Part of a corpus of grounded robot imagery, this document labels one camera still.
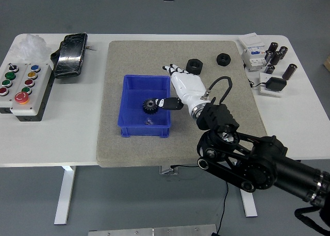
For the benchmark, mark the white circuit breaker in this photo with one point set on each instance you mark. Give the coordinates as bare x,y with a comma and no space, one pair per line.
252,53

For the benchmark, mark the black cylindrical capacitor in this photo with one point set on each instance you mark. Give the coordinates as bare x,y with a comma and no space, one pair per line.
283,52
272,47
268,57
276,58
290,71
269,69

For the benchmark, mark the black plug adapter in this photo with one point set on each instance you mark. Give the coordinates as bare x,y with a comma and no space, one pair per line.
276,84

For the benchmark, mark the large black gear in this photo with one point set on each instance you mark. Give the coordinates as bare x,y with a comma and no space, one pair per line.
149,106

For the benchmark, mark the white emergency stop button box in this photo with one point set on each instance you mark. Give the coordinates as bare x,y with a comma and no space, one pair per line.
33,91

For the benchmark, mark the white selector switch button box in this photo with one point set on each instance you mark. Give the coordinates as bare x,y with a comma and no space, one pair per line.
7,84

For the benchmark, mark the brown cardboard box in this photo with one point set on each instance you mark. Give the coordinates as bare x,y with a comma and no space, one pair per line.
327,62

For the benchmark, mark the grey-brown mat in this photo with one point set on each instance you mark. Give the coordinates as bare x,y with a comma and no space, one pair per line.
144,153

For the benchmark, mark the small metal screw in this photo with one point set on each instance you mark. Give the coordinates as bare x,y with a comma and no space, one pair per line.
148,121

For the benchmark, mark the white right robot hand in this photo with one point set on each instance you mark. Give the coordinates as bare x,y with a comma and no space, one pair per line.
188,87

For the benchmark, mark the white socket plate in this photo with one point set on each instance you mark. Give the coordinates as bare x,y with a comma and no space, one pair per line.
263,90

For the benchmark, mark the thin metal pin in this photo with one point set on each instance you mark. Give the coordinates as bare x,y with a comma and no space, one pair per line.
90,48

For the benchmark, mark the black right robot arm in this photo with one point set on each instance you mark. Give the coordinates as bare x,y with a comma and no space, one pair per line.
257,166

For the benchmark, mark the crumpled clear plastic wrap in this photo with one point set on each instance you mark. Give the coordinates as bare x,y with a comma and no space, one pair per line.
29,48

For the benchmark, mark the small black hex nut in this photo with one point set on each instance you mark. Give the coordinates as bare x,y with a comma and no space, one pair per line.
223,59

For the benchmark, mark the black foot pedal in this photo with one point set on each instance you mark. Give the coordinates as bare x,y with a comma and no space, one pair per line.
69,57

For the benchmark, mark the grey metal table bracket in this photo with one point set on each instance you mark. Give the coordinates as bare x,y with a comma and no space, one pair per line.
167,170

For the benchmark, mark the silver metal plate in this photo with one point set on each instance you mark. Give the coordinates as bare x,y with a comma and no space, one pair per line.
154,231

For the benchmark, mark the large black hex nut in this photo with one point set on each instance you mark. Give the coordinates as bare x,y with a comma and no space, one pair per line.
195,66

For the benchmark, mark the blue plastic box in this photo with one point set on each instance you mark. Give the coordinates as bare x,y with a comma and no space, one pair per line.
134,129

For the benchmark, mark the white table leg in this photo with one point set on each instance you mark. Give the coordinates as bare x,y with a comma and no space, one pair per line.
64,194
248,205

